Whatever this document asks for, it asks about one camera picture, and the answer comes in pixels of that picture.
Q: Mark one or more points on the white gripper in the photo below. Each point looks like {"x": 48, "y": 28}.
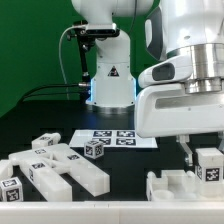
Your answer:
{"x": 166, "y": 110}

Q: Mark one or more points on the white chair seat part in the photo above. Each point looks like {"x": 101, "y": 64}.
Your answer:
{"x": 181, "y": 186}

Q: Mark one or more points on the white tagged cube nut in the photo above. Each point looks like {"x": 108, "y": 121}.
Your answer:
{"x": 93, "y": 149}

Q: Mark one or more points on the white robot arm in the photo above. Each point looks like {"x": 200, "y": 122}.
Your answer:
{"x": 194, "y": 28}

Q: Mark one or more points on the white marker sheet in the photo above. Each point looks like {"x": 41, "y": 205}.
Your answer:
{"x": 112, "y": 138}

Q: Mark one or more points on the white tagged cube left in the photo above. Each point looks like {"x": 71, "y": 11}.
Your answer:
{"x": 11, "y": 190}

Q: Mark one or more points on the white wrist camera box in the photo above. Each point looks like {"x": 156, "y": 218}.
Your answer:
{"x": 174, "y": 69}

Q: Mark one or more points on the black camera on stand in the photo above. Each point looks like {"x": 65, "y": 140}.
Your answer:
{"x": 102, "y": 30}

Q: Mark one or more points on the black camera stand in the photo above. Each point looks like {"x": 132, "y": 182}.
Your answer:
{"x": 85, "y": 43}

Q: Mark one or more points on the white chair back frame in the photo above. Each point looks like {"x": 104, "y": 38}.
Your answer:
{"x": 44, "y": 166}

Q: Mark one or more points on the white front rail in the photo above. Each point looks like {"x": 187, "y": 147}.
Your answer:
{"x": 112, "y": 213}

